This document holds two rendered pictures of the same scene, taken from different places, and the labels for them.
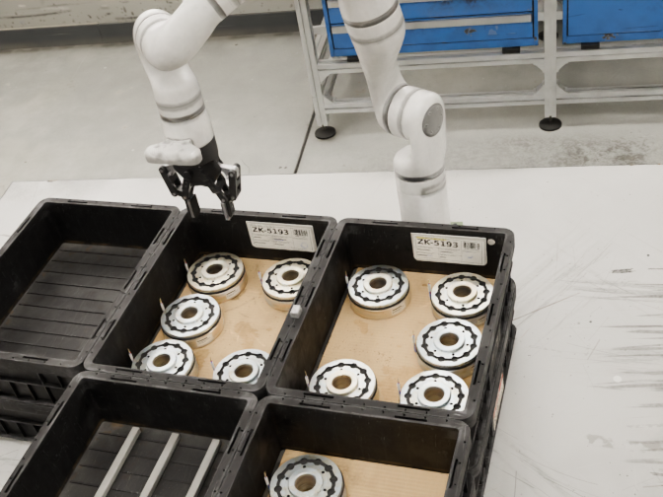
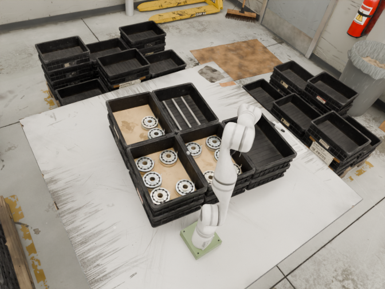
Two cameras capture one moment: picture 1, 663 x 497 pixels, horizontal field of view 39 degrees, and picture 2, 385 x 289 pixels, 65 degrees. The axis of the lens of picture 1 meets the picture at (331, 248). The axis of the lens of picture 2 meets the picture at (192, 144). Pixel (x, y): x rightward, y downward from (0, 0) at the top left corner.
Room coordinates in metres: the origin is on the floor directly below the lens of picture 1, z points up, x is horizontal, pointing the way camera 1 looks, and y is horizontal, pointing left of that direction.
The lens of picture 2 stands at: (1.60, -0.80, 2.21)
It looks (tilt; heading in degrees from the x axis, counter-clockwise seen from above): 49 degrees down; 122
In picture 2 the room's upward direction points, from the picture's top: 10 degrees clockwise
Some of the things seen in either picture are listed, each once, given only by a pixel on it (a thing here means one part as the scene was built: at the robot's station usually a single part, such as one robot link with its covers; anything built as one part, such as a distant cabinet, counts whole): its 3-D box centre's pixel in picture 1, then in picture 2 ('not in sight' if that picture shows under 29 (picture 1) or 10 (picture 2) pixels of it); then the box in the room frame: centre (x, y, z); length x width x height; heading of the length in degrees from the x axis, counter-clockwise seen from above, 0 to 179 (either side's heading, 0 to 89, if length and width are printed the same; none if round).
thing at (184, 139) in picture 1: (181, 127); not in sight; (1.24, 0.19, 1.18); 0.11 x 0.09 x 0.06; 156
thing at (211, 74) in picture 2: not in sight; (210, 73); (0.52, 1.02, 0.71); 0.22 x 0.19 x 0.01; 163
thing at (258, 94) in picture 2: not in sight; (262, 101); (0.85, 1.59, 0.26); 0.40 x 0.30 x 0.23; 164
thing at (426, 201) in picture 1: (423, 206); (203, 233); (1.37, -0.19, 0.83); 0.09 x 0.09 x 0.17; 85
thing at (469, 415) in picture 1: (398, 311); (165, 168); (1.02, -0.08, 0.92); 0.40 x 0.30 x 0.02; 156
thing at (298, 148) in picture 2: not in sight; (281, 140); (1.33, 0.79, 0.70); 0.33 x 0.23 x 0.01; 163
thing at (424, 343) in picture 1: (449, 342); (152, 179); (0.99, -0.15, 0.86); 0.10 x 0.10 x 0.01
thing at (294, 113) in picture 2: not in sight; (292, 123); (1.23, 1.47, 0.31); 0.40 x 0.30 x 0.34; 163
